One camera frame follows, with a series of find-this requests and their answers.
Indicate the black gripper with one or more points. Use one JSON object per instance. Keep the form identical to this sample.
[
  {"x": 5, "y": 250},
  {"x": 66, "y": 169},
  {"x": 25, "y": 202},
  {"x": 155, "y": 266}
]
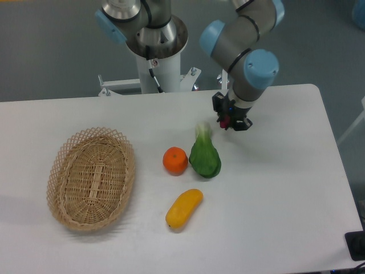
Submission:
[{"x": 223, "y": 106}]

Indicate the purple sweet potato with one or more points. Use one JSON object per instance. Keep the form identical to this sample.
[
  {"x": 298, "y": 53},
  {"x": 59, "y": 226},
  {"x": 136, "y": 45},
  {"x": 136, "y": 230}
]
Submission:
[{"x": 225, "y": 122}]

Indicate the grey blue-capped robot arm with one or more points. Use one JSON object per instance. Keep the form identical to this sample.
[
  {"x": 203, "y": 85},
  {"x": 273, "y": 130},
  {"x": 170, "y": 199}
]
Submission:
[{"x": 229, "y": 45}]

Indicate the green bok choy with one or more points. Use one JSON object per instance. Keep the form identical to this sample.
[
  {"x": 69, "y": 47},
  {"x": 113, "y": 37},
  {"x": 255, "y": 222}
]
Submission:
[{"x": 204, "y": 157}]

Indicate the orange mandarin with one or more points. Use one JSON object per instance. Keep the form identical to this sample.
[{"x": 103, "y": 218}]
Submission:
[{"x": 175, "y": 160}]

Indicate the yellow mango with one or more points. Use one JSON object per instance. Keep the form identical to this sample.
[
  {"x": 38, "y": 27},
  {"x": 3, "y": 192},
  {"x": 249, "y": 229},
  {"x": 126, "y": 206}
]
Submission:
[{"x": 183, "y": 208}]

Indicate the woven wicker basket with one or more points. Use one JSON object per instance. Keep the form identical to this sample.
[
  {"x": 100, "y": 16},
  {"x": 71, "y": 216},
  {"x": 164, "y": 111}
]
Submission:
[{"x": 91, "y": 179}]

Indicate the black device at table edge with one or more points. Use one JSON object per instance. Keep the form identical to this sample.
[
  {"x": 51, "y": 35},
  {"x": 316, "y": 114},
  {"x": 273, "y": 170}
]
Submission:
[{"x": 355, "y": 244}]

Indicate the white pedestal base frame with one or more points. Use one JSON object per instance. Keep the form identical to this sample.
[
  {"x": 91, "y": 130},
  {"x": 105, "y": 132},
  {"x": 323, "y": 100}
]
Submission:
[{"x": 156, "y": 79}]

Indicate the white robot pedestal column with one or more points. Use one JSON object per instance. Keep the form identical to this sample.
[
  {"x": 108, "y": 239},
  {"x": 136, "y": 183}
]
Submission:
[{"x": 158, "y": 56}]

